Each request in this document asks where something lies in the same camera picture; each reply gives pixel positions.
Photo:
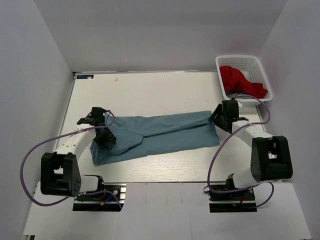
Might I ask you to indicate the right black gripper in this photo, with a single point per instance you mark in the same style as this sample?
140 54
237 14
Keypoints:
219 111

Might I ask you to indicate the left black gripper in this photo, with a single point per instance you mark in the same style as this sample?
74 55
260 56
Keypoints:
110 138

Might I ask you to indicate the blue-grey t-shirt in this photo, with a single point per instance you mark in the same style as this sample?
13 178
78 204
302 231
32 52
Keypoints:
139 136

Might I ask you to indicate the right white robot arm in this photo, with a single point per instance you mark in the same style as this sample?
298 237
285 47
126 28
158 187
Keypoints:
270 158

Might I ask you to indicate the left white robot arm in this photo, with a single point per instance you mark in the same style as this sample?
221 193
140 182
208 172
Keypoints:
60 174

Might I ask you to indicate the grey t-shirt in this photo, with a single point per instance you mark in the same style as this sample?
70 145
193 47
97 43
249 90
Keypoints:
236 95

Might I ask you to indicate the red t-shirt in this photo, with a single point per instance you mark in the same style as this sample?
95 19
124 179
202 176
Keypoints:
234 81

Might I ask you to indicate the white plastic basket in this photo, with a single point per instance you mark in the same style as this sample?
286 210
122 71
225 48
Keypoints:
251 69

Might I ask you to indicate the blue label sticker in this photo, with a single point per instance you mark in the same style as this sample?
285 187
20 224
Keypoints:
85 76

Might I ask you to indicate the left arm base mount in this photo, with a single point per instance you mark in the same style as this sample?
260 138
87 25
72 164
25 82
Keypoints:
111 199

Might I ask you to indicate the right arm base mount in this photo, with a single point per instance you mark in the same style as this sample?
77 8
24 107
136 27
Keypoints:
236 202

